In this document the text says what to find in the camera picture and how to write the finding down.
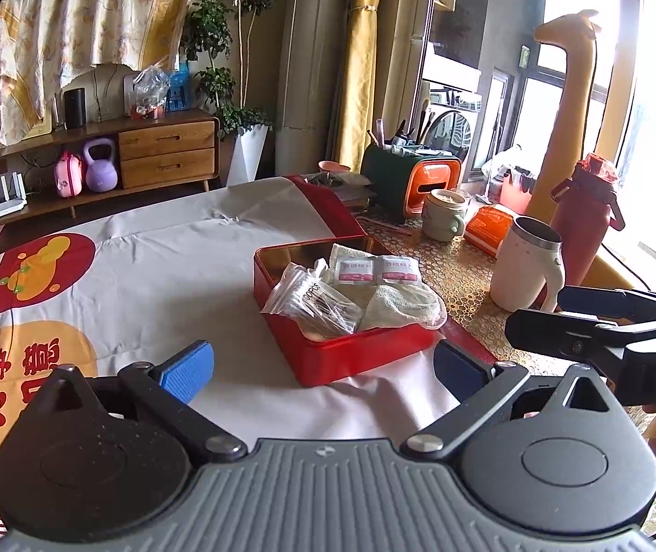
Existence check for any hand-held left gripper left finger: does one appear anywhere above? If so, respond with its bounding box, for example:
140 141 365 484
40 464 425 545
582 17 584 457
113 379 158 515
32 339 249 466

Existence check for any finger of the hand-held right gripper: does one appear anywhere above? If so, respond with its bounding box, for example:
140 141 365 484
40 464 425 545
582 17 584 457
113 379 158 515
556 286 656 324
505 309 656 365

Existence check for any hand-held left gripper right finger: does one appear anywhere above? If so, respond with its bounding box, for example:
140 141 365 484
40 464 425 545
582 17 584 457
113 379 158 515
400 339 623 463

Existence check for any red tin box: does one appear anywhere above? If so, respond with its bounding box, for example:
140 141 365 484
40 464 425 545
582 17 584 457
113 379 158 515
253 236 449 387

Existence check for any white pink sachet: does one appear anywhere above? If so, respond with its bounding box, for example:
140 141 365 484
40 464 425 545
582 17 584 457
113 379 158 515
377 255 422 286
333 258 376 286

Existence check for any clear bag of cotton swabs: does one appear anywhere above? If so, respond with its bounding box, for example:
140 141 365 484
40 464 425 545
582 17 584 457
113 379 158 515
260 260 364 336

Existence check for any white tumbler mug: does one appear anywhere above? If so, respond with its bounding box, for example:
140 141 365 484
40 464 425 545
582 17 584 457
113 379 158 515
490 215 566 314

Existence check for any red water bottle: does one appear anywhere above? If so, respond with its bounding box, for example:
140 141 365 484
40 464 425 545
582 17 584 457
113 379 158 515
549 152 626 288

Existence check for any orange packet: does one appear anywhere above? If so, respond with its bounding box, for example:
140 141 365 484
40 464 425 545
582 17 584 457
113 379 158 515
464 205 515 257

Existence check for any pale green mug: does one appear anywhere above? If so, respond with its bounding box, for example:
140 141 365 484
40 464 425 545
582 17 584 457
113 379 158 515
422 188 469 242

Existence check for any pink stick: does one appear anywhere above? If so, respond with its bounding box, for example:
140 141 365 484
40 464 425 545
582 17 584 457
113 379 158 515
362 217 415 236

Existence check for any green orange organizer box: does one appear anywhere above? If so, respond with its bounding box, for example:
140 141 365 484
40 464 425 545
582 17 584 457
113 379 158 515
360 144 462 225

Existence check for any yellow giraffe plush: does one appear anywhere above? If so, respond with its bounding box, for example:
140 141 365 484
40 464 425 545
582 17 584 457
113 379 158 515
535 8 616 216

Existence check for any stack of books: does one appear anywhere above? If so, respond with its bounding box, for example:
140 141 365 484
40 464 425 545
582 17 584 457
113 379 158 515
305 169 377 211

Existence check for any wooden television cabinet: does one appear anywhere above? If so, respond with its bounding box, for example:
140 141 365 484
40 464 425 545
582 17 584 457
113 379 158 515
0 109 222 241

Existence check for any purple kettlebell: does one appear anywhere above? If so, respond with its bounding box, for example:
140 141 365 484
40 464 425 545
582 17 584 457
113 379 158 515
82 138 119 192

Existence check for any white planter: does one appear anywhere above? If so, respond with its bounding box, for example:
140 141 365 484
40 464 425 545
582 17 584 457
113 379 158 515
225 123 271 188

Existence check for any white washing machine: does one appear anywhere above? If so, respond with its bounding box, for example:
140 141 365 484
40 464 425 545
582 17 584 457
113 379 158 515
428 89 481 162

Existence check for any set of cosmetic brushes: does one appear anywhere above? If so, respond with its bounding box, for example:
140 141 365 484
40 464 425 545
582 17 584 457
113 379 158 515
367 98 438 153

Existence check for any white router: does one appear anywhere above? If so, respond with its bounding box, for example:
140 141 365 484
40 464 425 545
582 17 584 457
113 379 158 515
0 171 28 219

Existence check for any clear plastic bag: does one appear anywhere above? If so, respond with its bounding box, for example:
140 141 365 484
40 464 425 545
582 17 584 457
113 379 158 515
129 66 171 121

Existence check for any black cylinder speaker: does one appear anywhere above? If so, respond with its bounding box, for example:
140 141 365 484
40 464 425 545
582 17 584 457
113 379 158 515
63 87 87 128

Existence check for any yellow curtain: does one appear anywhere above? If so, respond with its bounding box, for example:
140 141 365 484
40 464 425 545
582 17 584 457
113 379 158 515
333 0 392 159

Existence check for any green potted tree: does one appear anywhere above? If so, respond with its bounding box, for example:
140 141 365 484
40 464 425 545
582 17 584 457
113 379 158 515
178 0 285 139

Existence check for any white standing air conditioner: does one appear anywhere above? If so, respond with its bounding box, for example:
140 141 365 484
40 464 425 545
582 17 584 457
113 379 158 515
273 0 357 176

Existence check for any floral yellow white sheet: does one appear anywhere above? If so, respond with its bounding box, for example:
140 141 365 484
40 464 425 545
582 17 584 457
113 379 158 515
0 0 208 147

